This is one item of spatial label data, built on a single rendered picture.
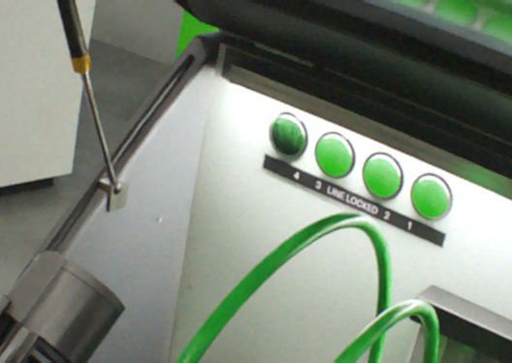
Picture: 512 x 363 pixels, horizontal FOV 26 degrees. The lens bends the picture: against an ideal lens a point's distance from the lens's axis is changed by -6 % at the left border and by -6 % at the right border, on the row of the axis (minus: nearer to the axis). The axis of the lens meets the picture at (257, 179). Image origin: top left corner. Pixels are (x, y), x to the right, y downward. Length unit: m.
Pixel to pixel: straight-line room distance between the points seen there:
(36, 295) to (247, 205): 0.56
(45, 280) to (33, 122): 3.37
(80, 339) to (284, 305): 0.57
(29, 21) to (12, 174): 0.59
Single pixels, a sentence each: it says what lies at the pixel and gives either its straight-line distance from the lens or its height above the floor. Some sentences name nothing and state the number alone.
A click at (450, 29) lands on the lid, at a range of 0.90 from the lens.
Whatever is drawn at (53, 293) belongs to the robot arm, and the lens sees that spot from 0.77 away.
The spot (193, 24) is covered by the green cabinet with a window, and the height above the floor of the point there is 0.70.
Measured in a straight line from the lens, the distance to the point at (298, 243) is 0.89.
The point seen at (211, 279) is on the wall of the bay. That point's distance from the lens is 1.36.
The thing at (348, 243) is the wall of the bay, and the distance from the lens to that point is 1.23.
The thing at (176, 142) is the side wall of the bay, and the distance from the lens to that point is 1.28.
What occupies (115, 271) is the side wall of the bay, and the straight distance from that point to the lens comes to 1.28.
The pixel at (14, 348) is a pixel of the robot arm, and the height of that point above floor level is 1.39.
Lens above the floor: 1.81
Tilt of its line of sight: 23 degrees down
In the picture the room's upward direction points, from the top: 11 degrees clockwise
